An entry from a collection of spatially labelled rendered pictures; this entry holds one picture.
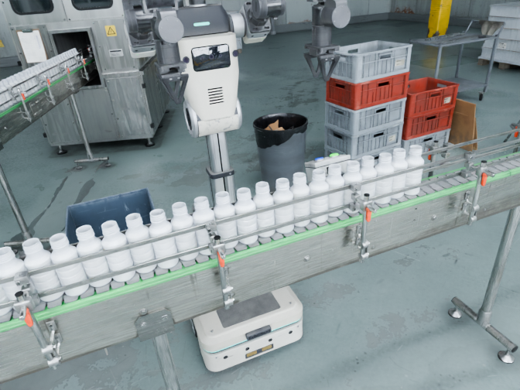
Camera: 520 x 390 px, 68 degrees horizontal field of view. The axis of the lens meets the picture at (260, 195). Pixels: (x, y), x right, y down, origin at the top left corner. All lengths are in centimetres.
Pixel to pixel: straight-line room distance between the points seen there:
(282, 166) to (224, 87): 170
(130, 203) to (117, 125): 318
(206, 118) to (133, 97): 313
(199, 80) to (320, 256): 79
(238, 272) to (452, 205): 80
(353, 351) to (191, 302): 118
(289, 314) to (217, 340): 36
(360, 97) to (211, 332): 224
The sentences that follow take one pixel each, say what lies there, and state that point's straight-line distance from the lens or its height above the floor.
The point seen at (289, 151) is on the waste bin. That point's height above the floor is 45.
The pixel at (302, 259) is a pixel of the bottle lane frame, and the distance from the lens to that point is 122.
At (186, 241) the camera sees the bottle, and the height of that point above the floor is 107.
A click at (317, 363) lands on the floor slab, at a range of 210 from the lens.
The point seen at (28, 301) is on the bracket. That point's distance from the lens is 102.
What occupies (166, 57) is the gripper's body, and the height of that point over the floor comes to 152.
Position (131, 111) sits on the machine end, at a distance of 472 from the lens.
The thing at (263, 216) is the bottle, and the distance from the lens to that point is 111.
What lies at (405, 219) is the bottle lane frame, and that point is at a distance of 139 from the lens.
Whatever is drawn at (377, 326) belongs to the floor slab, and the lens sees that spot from 228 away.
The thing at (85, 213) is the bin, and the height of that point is 90.
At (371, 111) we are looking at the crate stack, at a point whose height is 63.
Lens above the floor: 167
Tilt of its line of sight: 29 degrees down
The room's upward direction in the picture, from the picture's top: 4 degrees counter-clockwise
